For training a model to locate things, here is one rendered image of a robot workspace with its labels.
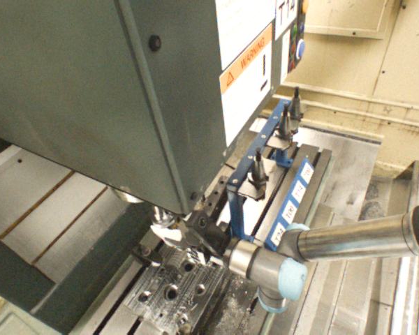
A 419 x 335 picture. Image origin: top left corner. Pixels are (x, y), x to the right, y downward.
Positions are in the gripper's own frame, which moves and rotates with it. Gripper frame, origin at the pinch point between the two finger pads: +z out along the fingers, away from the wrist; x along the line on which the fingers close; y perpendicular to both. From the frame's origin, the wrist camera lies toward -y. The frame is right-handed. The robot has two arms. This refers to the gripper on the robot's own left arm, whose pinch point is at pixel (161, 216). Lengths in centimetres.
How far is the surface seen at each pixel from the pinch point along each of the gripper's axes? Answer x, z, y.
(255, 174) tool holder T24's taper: 26.1, -13.7, 4.9
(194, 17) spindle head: -4, -21, -50
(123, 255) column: 3, 44, 64
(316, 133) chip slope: 98, -17, 45
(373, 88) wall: 101, -36, 16
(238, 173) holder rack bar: 26.1, -8.1, 6.7
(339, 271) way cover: 34, -45, 55
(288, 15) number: 21, -22, -41
